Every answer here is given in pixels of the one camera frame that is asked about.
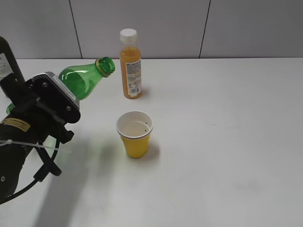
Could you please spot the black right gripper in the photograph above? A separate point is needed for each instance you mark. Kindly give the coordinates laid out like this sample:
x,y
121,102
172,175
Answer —
x,y
40,110

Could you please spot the green plastic sprite bottle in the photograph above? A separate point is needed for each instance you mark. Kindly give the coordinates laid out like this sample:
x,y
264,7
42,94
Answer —
x,y
82,79

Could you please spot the yellow paper cup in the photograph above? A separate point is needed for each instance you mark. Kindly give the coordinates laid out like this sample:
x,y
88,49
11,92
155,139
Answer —
x,y
135,128

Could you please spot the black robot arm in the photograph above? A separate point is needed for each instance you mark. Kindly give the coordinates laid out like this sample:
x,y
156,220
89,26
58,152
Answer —
x,y
12,159

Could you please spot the white zip tie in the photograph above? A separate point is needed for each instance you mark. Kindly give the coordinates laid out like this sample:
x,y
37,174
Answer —
x,y
9,142

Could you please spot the dark glass wine bottle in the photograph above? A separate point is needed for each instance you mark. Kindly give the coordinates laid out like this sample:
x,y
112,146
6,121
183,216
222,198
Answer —
x,y
9,68

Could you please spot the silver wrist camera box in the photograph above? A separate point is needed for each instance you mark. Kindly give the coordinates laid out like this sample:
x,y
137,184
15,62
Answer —
x,y
50,76

